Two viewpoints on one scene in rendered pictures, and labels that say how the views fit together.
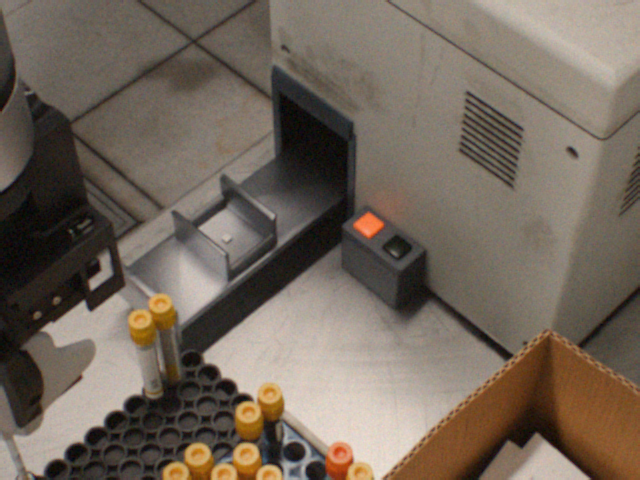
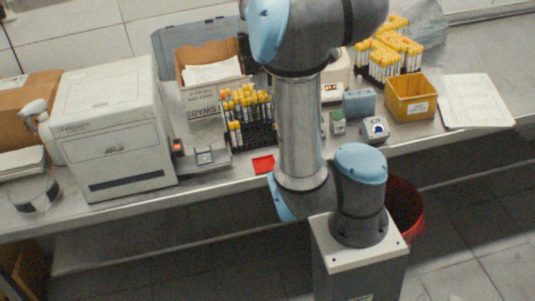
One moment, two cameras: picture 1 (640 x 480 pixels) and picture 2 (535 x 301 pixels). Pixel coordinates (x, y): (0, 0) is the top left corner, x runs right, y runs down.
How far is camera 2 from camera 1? 1.52 m
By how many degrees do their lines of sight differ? 81
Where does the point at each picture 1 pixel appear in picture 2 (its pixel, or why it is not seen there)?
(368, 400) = (204, 137)
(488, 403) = (196, 89)
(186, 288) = (221, 153)
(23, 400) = not seen: hidden behind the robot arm
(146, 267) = (225, 160)
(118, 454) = (254, 139)
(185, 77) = not seen: outside the picture
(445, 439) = (206, 86)
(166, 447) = (245, 135)
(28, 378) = not seen: hidden behind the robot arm
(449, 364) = (185, 138)
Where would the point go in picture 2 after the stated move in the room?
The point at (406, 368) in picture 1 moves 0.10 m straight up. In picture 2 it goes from (192, 140) to (186, 115)
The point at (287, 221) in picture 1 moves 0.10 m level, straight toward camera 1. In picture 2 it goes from (190, 158) to (209, 138)
